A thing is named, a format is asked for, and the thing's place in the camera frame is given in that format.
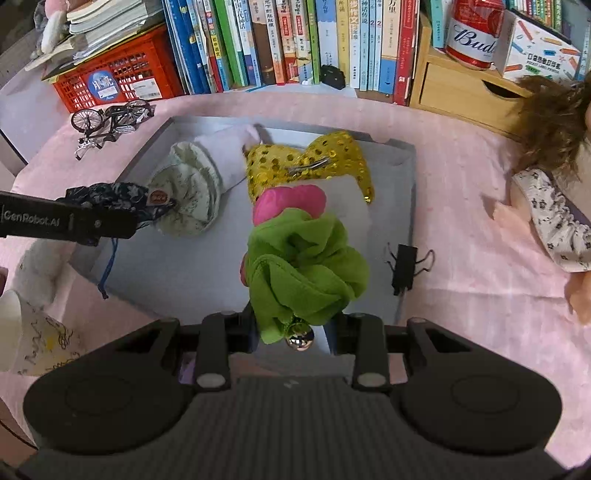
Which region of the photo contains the pink scrunchie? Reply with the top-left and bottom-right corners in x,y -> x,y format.
239,185 -> 328,287

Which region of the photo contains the paper cup black scribble drawing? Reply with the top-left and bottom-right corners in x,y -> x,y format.
0,290 -> 86,376

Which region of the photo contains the grey cardboard box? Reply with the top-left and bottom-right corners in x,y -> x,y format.
69,115 -> 419,356

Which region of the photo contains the brown haired doll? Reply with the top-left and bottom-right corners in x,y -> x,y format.
510,74 -> 591,326

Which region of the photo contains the green scrunchie with bell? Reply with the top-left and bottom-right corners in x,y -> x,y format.
247,208 -> 370,354

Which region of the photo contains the white box pencil print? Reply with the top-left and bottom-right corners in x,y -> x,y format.
496,9 -> 583,84

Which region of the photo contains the dusty pink cloth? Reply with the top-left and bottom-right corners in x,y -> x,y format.
193,124 -> 262,190

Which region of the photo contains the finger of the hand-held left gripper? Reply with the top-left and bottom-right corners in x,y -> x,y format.
55,196 -> 139,247

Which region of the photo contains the pink tablecloth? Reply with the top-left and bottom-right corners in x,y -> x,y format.
0,85 -> 591,462

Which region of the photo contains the small wooden drawer box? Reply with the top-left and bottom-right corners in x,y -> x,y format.
409,44 -> 534,137

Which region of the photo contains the row of books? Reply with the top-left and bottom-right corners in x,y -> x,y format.
161,0 -> 591,107

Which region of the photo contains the red beer can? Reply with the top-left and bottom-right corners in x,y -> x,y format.
444,0 -> 505,71

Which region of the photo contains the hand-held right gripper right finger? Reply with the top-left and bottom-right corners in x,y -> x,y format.
325,313 -> 467,393

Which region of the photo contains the black toy bicycle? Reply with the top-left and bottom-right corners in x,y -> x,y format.
70,99 -> 155,161

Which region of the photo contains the black binder clip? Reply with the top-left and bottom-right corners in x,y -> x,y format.
385,244 -> 437,296

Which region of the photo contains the white foam block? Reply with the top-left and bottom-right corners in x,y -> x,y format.
318,178 -> 375,234

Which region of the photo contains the white crumpled tissue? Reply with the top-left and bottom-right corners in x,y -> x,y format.
18,240 -> 77,308

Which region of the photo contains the white plastic sheet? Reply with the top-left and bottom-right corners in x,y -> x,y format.
0,69 -> 61,162

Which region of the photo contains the pink plush toy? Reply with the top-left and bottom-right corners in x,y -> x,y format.
32,0 -> 70,54

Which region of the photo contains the small black gadget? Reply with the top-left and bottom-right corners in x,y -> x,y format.
320,65 -> 346,90

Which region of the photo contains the red plastic crate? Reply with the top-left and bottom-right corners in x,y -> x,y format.
51,23 -> 185,114

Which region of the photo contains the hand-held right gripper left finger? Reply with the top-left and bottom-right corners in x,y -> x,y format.
134,302 -> 257,393

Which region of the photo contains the dark blue floral pouch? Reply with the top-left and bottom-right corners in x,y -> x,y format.
65,181 -> 178,300

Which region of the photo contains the pale green floral cloth hat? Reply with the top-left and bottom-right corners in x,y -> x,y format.
148,141 -> 222,237

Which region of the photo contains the stack of books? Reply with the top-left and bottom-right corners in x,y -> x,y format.
23,0 -> 167,79

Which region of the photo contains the gold sequin bow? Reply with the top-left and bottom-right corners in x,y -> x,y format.
243,130 -> 376,206

